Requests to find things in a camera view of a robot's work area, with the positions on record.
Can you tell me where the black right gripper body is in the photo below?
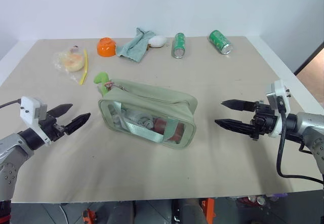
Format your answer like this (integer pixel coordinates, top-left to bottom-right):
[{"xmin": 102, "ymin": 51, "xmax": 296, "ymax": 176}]
[{"xmin": 249, "ymin": 101, "xmax": 278, "ymax": 141}]

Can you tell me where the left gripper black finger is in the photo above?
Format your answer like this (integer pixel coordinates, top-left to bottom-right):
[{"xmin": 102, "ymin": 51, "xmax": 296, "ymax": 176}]
[
  {"xmin": 64, "ymin": 112, "xmax": 92, "ymax": 136},
  {"xmin": 47, "ymin": 103, "xmax": 74, "ymax": 118}
]

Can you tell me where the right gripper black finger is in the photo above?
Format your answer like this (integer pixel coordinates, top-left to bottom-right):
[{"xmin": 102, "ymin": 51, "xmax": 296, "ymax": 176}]
[
  {"xmin": 214, "ymin": 118, "xmax": 253, "ymax": 135},
  {"xmin": 220, "ymin": 99, "xmax": 256, "ymax": 113}
]

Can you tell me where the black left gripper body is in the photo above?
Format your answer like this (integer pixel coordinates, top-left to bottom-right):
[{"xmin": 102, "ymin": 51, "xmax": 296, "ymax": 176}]
[{"xmin": 39, "ymin": 113, "xmax": 67, "ymax": 142}]

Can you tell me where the plastic bag with bread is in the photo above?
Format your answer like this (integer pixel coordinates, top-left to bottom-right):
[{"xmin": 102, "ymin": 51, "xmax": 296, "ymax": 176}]
[{"xmin": 52, "ymin": 45, "xmax": 89, "ymax": 86}]

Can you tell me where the white cloth towel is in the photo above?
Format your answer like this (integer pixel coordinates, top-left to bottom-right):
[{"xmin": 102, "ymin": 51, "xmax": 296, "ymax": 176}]
[{"xmin": 110, "ymin": 108, "xmax": 154, "ymax": 134}]

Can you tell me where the red cloth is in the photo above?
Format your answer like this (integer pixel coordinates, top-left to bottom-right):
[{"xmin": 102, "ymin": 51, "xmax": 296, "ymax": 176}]
[{"xmin": 151, "ymin": 117, "xmax": 186, "ymax": 143}]

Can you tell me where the green transparent toiletry bag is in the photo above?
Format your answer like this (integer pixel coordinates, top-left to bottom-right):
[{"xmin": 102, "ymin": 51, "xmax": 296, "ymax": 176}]
[{"xmin": 98, "ymin": 78, "xmax": 199, "ymax": 151}]

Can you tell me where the round yellow bread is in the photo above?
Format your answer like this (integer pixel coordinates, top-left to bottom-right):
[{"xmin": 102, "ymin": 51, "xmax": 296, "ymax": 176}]
[{"xmin": 61, "ymin": 51, "xmax": 85, "ymax": 72}]

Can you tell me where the green plush toy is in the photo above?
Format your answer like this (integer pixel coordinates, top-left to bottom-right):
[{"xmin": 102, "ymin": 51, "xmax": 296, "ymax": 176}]
[{"xmin": 94, "ymin": 71, "xmax": 112, "ymax": 96}]

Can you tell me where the green drink can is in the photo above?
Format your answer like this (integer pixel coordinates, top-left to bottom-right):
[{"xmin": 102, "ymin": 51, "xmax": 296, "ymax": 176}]
[
  {"xmin": 208, "ymin": 29, "xmax": 234, "ymax": 56},
  {"xmin": 172, "ymin": 32, "xmax": 187, "ymax": 59}
]

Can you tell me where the orange plastic bowl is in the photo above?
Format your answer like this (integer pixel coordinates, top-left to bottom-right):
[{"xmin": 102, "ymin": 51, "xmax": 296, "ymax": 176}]
[{"xmin": 96, "ymin": 37, "xmax": 117, "ymax": 58}]

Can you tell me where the pile of red cans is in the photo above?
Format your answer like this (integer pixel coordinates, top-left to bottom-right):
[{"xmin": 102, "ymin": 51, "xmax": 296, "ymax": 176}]
[{"xmin": 236, "ymin": 194, "xmax": 289, "ymax": 207}]

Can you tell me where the orange black stand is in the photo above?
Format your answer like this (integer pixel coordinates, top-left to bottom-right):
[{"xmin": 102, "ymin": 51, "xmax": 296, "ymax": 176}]
[{"xmin": 200, "ymin": 198, "xmax": 216, "ymax": 224}]

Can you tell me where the orange black tool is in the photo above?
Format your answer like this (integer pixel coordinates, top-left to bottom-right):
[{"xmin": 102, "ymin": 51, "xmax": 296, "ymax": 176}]
[{"xmin": 82, "ymin": 208, "xmax": 99, "ymax": 224}]

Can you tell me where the teal crumpled cloth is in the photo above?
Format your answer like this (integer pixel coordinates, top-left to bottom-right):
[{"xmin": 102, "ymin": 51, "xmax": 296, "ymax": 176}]
[{"xmin": 116, "ymin": 27, "xmax": 155, "ymax": 63}]

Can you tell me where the white egg-shaped toy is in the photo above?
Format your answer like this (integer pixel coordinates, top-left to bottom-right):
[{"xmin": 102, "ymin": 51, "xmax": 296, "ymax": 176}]
[{"xmin": 147, "ymin": 34, "xmax": 169, "ymax": 49}]

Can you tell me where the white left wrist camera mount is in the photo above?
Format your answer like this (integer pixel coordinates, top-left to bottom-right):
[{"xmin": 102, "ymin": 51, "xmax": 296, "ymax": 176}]
[{"xmin": 20, "ymin": 96, "xmax": 52, "ymax": 147}]

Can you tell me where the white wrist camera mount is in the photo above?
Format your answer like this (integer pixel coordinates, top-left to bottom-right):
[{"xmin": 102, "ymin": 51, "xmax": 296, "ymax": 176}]
[
  {"xmin": 20, "ymin": 96, "xmax": 52, "ymax": 147},
  {"xmin": 265, "ymin": 79, "xmax": 292, "ymax": 139}
]

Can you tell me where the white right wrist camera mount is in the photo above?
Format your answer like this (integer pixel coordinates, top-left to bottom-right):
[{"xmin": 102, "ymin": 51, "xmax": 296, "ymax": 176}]
[{"xmin": 265, "ymin": 79, "xmax": 292, "ymax": 139}]

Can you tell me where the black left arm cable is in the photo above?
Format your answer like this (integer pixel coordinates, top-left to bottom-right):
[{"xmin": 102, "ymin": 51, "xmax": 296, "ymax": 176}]
[{"xmin": 0, "ymin": 99, "xmax": 22, "ymax": 109}]

